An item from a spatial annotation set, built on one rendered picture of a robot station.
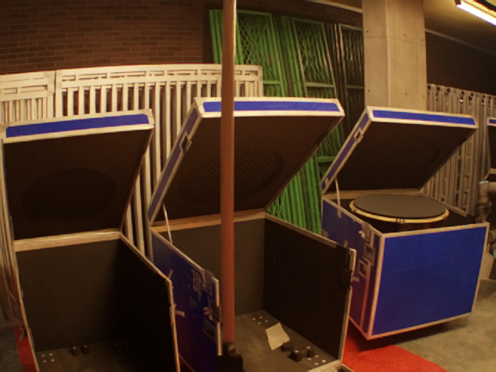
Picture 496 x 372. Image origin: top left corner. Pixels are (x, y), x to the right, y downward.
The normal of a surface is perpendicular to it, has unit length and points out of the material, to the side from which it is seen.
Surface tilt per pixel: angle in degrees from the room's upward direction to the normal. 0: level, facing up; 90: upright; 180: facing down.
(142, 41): 90
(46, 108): 87
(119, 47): 90
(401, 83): 90
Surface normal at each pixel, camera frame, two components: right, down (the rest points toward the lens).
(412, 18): 0.56, 0.18
